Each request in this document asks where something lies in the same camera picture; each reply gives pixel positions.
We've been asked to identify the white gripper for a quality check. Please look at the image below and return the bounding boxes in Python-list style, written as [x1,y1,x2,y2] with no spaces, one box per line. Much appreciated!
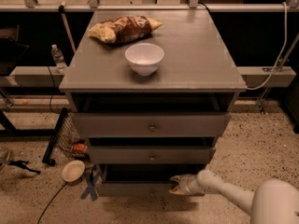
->
[169,174,199,195]

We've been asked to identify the grey bottom drawer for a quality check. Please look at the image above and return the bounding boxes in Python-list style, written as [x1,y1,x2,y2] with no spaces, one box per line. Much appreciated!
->
[96,164,206,197]

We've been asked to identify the grey drawer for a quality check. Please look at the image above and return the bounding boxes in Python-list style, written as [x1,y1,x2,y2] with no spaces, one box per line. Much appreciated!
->
[88,146,216,164]
[96,164,206,197]
[72,113,230,137]

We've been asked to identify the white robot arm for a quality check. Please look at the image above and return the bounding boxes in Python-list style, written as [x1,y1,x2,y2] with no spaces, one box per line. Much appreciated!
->
[169,170,299,224]

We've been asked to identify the grey drawer cabinet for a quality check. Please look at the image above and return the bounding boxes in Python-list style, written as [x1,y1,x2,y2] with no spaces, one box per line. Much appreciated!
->
[59,8,248,185]

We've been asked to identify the grey middle drawer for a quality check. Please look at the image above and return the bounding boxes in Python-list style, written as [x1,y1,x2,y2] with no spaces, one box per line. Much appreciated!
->
[88,146,216,164]

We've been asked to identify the grey top drawer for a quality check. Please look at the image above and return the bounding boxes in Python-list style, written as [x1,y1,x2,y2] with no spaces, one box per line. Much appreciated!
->
[72,113,230,137]

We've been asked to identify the orange can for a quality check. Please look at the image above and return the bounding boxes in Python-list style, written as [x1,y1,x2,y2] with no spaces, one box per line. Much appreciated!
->
[71,143,88,154]

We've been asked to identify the mesh basket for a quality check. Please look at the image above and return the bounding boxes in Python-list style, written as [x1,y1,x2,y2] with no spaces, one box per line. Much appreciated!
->
[56,114,87,158]

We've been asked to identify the white bowl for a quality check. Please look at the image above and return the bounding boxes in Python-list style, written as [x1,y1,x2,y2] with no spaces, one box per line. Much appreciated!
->
[125,43,164,76]

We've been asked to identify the black metal bar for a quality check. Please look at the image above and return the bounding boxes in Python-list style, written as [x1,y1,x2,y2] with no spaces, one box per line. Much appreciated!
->
[42,108,67,166]

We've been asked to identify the black clamp on floor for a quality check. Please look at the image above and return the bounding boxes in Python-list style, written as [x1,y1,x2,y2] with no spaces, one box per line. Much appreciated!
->
[7,161,40,175]

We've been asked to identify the yellow brown chip bag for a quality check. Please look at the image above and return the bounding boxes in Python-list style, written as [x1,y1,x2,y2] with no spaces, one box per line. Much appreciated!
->
[88,16,163,44]

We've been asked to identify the clear plastic water bottle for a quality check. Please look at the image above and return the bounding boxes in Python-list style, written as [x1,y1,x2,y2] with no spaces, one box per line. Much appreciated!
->
[51,44,67,74]

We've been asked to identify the black floor cable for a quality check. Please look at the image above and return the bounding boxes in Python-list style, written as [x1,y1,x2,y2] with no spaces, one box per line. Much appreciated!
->
[36,182,68,224]

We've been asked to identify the white cable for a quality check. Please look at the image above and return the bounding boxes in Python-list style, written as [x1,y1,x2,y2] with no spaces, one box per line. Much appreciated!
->
[245,1,289,91]

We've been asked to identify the grey metal rail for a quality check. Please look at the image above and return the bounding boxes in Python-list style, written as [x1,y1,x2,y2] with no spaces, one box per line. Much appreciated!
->
[0,4,286,12]

